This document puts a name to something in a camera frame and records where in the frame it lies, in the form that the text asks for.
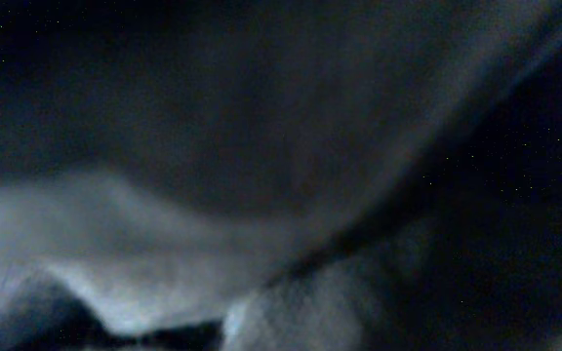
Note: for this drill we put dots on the black garment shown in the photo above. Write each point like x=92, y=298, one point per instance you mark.
x=259, y=164

